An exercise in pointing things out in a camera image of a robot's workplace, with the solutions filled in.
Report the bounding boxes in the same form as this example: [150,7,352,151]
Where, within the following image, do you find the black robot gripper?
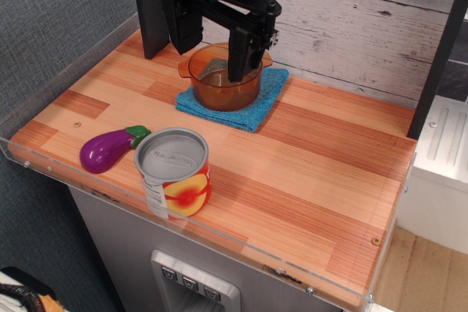
[161,0,282,82]

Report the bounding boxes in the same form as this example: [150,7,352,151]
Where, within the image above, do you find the blue folded cloth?
[175,66,290,134]

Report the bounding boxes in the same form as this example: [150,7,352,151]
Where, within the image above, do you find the white toy sink unit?
[396,96,467,254]

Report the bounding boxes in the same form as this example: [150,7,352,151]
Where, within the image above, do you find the grey toy fridge cabinet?
[70,188,338,311]

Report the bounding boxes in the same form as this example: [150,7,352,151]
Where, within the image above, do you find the clear acrylic table guard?
[8,17,415,311]

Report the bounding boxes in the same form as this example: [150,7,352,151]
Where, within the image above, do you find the grey scrubber in pot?
[197,58,228,80]

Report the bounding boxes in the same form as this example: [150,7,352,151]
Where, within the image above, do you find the black vertical post right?
[407,0,467,140]

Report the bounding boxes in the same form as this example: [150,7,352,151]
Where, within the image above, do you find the black bag with orange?
[1,267,67,311]

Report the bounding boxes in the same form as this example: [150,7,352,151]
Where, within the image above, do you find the orange transparent plastic pot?
[178,42,273,112]

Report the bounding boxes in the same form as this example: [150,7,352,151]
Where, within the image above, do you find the toy tin can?
[135,128,211,219]

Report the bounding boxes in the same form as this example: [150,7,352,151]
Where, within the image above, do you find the black vertical post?
[407,0,467,140]
[136,0,170,59]

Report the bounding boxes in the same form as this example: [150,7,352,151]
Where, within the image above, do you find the silver dispenser button panel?
[151,249,242,311]

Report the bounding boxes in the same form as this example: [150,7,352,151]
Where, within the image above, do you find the purple toy eggplant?
[79,125,151,174]

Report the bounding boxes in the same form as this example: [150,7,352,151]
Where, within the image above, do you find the black vertical post left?
[136,0,170,59]

